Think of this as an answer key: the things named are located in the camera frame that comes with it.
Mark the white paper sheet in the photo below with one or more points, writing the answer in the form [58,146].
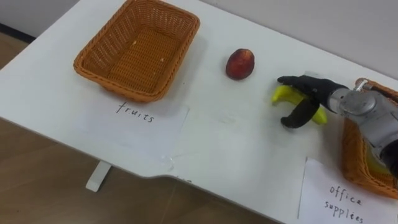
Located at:
[339,199]
[136,127]

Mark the red peach soft toy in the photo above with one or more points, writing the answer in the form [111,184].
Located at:
[240,63]

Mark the yellow item in basket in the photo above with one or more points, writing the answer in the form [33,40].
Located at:
[374,163]

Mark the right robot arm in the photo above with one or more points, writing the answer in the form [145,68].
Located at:
[370,115]

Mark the yellow banana soft toy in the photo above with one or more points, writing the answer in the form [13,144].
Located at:
[287,95]

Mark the white desk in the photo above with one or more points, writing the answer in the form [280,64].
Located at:
[217,124]

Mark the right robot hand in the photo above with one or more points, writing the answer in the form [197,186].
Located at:
[311,87]

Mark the orange wicker basket with items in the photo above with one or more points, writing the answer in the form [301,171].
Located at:
[354,152]

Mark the empty orange wicker basket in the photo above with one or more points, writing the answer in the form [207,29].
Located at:
[140,53]

